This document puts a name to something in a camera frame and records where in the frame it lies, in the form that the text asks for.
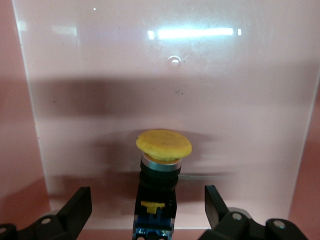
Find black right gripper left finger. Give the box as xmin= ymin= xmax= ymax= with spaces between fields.
xmin=0 ymin=186 xmax=93 ymax=240

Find pink plastic bin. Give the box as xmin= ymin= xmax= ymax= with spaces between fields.
xmin=0 ymin=0 xmax=320 ymax=240

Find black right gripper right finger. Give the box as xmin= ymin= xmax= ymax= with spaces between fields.
xmin=204 ymin=184 xmax=308 ymax=240

